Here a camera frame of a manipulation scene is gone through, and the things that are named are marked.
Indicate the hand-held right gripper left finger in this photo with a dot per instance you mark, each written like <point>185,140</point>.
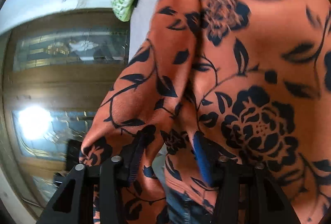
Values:
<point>135,159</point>

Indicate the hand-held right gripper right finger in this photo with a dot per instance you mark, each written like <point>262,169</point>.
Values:
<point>204,159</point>

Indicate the orange black floral garment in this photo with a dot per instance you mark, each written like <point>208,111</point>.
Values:
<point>248,63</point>

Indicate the blue denim jeans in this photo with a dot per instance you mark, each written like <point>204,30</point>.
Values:
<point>181,207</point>

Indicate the wooden door with glass panels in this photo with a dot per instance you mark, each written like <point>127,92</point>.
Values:
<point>64,79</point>

